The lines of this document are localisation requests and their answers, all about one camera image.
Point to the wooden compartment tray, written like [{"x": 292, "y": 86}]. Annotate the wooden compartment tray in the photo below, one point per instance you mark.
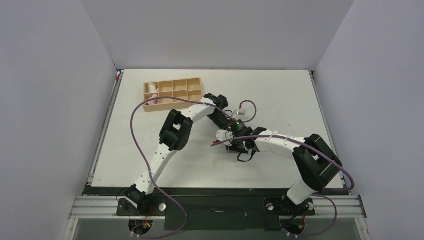
[{"x": 174, "y": 94}]

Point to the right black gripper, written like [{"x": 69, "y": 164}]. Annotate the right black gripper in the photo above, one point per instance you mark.
[{"x": 234, "y": 148}]

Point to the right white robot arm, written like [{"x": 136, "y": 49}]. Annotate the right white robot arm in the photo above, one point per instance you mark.
[{"x": 315, "y": 160}]

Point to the white rolled underwear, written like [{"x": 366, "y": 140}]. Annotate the white rolled underwear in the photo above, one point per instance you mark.
[{"x": 152, "y": 88}]

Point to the pink rolled underwear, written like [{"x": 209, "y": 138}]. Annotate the pink rolled underwear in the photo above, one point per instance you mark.
[{"x": 152, "y": 100}]

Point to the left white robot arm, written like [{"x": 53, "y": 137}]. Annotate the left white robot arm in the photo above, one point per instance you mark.
[{"x": 173, "y": 137}]

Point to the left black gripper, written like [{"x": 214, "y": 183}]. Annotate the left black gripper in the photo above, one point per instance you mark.
[{"x": 227, "y": 125}]

